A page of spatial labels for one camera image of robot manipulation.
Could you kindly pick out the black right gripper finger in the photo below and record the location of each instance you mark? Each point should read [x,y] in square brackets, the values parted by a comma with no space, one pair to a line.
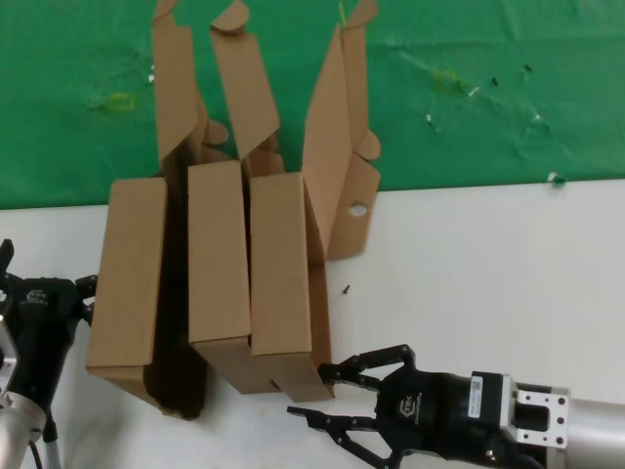
[351,373]
[342,425]

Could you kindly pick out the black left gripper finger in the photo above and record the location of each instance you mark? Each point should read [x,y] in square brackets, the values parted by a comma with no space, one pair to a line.
[87,293]
[6,254]

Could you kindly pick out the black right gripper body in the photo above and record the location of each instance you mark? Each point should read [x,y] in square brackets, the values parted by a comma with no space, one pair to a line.
[429,410]

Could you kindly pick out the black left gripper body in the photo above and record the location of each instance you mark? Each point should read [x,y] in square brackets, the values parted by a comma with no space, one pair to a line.
[41,322]

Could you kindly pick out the brown cardboard box dark inside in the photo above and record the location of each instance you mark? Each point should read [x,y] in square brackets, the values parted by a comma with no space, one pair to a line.
[127,268]

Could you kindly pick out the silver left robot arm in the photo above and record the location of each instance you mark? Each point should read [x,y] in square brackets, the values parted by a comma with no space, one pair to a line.
[17,430]

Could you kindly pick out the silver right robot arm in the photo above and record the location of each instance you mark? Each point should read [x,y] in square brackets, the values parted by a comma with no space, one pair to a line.
[595,430]

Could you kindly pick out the green cloth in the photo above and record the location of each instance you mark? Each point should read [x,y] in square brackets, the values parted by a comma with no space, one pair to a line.
[49,146]

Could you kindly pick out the yellow tape square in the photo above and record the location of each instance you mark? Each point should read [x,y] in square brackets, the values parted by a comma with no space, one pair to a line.
[122,102]
[446,80]

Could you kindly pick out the small white tape bit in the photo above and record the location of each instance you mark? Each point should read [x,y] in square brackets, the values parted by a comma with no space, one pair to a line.
[151,75]

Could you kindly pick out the white green plastic scrap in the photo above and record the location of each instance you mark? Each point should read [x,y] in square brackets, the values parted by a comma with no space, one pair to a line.
[554,179]

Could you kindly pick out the yellow tape strip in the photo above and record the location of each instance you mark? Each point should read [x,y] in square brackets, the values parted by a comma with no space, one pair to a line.
[343,14]

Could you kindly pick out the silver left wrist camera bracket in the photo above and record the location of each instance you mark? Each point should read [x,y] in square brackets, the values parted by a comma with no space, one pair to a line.
[7,356]

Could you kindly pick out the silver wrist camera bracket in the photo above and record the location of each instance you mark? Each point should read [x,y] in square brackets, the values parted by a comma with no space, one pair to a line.
[537,415]
[7,356]

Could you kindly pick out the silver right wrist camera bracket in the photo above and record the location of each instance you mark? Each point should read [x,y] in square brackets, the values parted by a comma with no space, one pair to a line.
[537,415]

